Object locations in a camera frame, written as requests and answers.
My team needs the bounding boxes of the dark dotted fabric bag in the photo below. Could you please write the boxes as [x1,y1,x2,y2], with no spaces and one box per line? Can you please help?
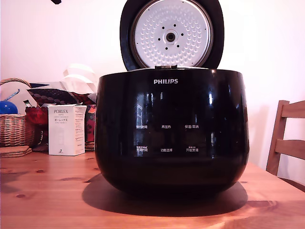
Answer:
[26,87,96,106]

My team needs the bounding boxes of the black rice cooker lid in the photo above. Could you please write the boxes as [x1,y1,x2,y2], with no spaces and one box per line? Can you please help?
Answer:
[120,0,225,72]

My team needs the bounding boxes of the cork coaster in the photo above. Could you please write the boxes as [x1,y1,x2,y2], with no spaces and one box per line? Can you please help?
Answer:
[0,150,33,158]
[0,146,32,153]

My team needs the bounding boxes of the wooden chair with slats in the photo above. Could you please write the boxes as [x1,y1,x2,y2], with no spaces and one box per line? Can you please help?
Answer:
[265,99,305,192]

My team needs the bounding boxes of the red floral tin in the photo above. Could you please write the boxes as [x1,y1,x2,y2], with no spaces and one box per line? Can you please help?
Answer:
[84,104,97,151]

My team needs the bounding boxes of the woven wicker basket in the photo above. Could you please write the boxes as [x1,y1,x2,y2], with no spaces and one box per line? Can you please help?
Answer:
[0,78,37,147]

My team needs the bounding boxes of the white paper bag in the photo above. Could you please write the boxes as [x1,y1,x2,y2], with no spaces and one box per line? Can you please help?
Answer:
[62,62,99,94]

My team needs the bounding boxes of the blue ball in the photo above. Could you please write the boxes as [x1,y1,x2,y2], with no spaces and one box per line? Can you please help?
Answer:
[0,100,19,115]

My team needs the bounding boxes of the white Porlex box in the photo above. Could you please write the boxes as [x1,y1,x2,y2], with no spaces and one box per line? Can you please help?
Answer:
[47,104,87,156]

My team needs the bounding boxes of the black Philips rice cooker body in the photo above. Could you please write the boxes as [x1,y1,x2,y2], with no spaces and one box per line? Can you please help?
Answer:
[94,68,251,199]

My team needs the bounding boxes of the blue ribbon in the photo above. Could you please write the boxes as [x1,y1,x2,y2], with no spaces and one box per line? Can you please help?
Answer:
[1,88,21,102]

